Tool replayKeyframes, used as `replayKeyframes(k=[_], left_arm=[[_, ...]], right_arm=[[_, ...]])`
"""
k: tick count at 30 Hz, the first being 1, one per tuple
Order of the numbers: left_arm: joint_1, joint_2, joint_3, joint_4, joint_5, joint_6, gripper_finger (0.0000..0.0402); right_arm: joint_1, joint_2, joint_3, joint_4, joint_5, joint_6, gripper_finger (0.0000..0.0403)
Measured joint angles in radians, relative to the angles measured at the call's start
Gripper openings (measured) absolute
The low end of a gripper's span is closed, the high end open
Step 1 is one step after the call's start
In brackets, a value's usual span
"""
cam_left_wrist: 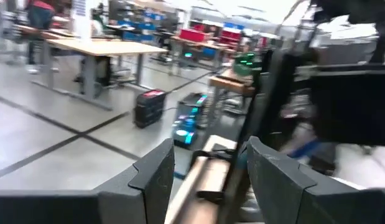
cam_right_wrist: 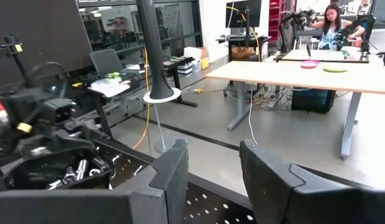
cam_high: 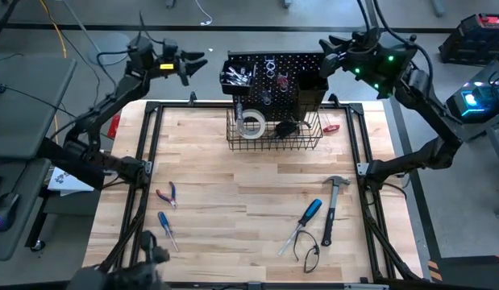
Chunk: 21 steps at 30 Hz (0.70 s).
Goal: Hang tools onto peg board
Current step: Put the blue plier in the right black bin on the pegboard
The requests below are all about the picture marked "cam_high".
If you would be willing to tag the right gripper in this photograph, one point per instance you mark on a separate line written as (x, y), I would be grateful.
(378, 60)

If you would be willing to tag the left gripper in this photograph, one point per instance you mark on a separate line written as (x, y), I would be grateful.
(168, 68)

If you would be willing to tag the silver socket extension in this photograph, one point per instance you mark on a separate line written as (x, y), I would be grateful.
(235, 73)

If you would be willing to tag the black pegboard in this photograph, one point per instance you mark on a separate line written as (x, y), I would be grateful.
(281, 64)

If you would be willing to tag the black hex key set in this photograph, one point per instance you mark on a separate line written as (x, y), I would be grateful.
(287, 129)

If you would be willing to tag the white tape roll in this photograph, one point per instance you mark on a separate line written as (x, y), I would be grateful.
(260, 125)

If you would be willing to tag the black blue grip screwdriver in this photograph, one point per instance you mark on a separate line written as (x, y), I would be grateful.
(311, 209)

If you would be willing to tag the small blue screwdriver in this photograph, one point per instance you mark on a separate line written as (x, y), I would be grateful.
(164, 221)

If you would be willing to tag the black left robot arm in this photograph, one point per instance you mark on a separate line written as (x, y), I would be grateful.
(112, 102)

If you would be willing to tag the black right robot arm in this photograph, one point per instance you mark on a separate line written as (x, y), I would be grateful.
(434, 117)

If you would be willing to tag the wide black plastic bin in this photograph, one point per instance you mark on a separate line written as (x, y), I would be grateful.
(225, 86)

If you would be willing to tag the tall black plastic bin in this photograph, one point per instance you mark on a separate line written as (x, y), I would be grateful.
(311, 94)

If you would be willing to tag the silver pegboard hook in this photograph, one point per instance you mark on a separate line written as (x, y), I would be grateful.
(270, 66)

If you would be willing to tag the grey furniture leg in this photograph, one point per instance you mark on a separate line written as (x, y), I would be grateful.
(438, 6)
(288, 3)
(170, 3)

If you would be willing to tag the grey floor stand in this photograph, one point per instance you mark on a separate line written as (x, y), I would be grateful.
(112, 50)

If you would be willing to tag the red plastic object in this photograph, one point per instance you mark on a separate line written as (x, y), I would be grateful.
(114, 125)

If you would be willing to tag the black red toolbox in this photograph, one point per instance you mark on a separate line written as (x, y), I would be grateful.
(471, 44)

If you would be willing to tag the lit computer case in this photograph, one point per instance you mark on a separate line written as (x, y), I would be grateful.
(487, 104)

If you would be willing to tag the grey desk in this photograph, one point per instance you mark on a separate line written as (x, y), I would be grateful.
(27, 113)
(19, 245)

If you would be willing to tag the white printed paper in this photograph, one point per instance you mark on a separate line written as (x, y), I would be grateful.
(67, 183)

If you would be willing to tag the black computer mouse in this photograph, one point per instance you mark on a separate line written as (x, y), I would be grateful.
(5, 207)

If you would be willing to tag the desk caster wheel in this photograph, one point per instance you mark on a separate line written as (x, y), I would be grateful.
(38, 245)

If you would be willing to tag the black yellow striped box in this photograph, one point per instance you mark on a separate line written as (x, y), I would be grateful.
(475, 274)

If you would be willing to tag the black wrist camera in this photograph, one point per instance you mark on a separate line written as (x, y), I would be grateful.
(170, 47)

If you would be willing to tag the silver aluminium rail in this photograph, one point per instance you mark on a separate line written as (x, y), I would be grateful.
(366, 287)

